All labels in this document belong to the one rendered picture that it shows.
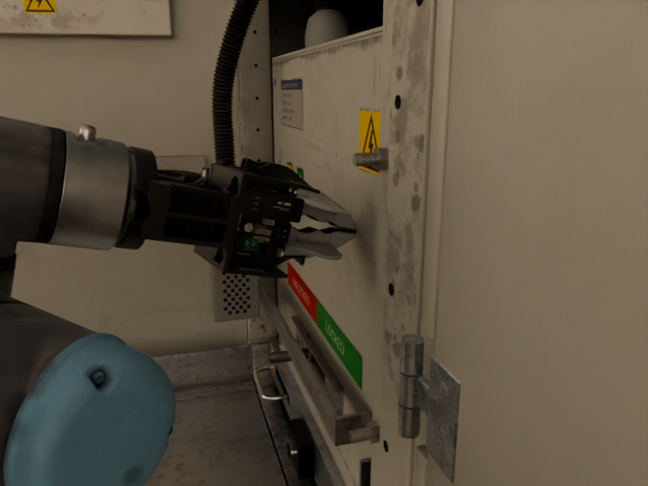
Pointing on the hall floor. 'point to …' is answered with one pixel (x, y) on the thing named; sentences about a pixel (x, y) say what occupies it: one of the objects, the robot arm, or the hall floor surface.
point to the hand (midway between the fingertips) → (339, 228)
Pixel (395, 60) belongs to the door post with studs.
